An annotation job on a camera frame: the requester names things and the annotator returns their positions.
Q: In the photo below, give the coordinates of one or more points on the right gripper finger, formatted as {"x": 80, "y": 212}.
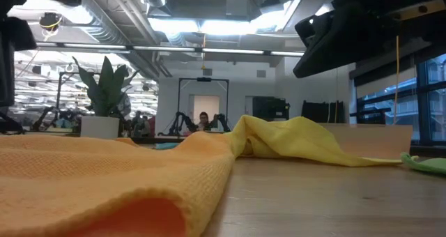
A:
{"x": 313, "y": 28}
{"x": 334, "y": 49}

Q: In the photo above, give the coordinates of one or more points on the yellow microfiber towel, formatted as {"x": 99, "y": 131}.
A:
{"x": 296, "y": 139}

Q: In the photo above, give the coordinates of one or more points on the orange plastic basket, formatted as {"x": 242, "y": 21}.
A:
{"x": 376, "y": 139}

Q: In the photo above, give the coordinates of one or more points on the teal microfiber towel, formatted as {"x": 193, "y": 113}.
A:
{"x": 167, "y": 146}

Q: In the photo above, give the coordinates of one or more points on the orange microfiber towel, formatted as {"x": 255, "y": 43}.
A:
{"x": 104, "y": 170}

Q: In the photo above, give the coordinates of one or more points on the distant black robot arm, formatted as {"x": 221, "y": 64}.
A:
{"x": 181, "y": 120}
{"x": 223, "y": 120}
{"x": 43, "y": 118}

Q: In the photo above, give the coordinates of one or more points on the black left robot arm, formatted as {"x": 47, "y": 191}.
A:
{"x": 7, "y": 62}

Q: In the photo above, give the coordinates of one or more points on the green microfiber towel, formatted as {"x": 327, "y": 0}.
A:
{"x": 428, "y": 165}

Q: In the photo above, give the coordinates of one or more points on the black cases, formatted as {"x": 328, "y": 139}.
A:
{"x": 322, "y": 111}

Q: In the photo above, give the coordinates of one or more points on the black cabinet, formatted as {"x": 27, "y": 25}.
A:
{"x": 270, "y": 108}

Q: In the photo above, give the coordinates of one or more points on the person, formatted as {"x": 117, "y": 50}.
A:
{"x": 143, "y": 125}
{"x": 203, "y": 120}

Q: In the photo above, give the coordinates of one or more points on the overhead beam with light strips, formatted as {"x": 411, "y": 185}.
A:
{"x": 167, "y": 49}

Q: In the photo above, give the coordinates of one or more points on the green artificial plant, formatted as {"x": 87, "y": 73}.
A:
{"x": 104, "y": 90}

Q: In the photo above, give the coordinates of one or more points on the white plant pot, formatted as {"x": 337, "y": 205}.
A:
{"x": 99, "y": 127}

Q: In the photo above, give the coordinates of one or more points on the distant black stand frame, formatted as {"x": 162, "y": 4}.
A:
{"x": 203, "y": 79}

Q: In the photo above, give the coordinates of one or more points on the black overhead camera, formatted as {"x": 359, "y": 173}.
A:
{"x": 50, "y": 21}

